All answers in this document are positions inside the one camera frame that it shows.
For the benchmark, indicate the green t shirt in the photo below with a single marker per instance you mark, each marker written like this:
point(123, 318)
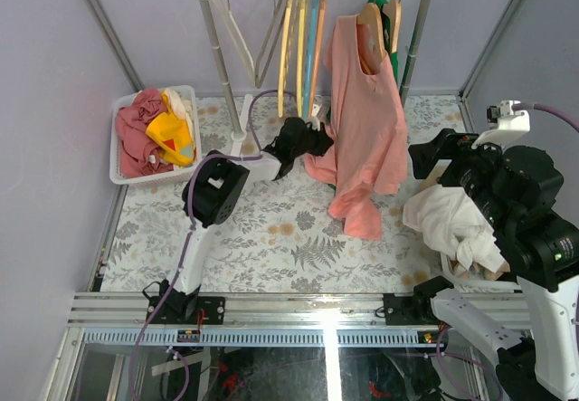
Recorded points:
point(367, 120)

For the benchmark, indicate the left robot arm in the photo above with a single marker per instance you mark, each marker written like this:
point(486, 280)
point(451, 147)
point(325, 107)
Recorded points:
point(210, 197)

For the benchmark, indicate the blue plastic hanger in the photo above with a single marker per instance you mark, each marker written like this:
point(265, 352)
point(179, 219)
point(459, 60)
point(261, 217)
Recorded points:
point(312, 32)

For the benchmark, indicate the beige garment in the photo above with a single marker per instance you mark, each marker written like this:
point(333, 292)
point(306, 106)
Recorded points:
point(432, 180)

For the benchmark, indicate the cream plastic hanger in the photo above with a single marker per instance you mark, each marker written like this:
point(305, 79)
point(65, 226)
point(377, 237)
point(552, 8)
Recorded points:
point(237, 38)

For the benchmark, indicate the cream garment in left basket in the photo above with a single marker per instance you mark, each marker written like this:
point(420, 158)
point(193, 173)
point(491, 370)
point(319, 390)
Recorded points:
point(180, 107)

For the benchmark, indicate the salmon pink t shirt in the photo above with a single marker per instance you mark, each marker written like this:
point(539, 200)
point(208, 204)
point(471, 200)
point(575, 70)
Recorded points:
point(359, 214)

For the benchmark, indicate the wooden hanger with green shirt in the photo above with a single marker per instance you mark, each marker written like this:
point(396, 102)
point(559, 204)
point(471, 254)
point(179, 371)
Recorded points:
point(371, 49)

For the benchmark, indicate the yellow hanger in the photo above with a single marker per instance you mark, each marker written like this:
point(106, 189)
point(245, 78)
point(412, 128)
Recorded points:
point(300, 56)
point(285, 50)

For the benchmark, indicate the white laundry basket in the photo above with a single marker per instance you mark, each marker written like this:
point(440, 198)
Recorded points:
point(475, 281)
point(178, 173)

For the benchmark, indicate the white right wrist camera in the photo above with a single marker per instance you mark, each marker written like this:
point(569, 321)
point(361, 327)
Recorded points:
point(507, 123)

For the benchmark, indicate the yellow garment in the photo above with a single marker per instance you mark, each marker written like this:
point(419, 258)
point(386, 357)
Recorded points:
point(175, 137)

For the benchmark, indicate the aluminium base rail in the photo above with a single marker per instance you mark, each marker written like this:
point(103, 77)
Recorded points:
point(251, 319)

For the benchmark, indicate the floral table cloth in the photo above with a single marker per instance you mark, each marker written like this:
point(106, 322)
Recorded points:
point(280, 238)

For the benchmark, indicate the white garment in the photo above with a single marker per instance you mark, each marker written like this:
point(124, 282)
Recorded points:
point(451, 223)

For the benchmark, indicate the white right laundry basket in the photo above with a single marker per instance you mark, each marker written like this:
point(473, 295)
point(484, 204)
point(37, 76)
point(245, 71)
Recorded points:
point(475, 281)

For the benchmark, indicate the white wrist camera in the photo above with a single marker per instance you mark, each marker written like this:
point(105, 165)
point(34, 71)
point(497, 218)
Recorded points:
point(507, 123)
point(318, 117)

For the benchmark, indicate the dusty rose garment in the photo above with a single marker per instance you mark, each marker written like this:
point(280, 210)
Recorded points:
point(139, 154)

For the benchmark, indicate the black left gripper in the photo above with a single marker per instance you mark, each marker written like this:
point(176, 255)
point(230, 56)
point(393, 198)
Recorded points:
point(318, 138)

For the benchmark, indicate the white left laundry basket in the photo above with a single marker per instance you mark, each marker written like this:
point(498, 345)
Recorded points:
point(178, 173)

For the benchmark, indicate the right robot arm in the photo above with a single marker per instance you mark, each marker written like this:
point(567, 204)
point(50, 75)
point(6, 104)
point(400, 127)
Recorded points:
point(515, 189)

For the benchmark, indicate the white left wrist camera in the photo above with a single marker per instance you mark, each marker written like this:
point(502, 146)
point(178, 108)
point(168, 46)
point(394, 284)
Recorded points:
point(318, 117)

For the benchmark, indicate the grey plastic hanger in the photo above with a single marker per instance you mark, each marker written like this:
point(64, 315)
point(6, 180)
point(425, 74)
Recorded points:
point(264, 57)

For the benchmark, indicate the right wooden hanger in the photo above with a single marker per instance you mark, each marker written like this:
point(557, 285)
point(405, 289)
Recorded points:
point(393, 12)

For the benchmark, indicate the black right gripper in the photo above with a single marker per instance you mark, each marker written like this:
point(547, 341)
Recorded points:
point(422, 156)

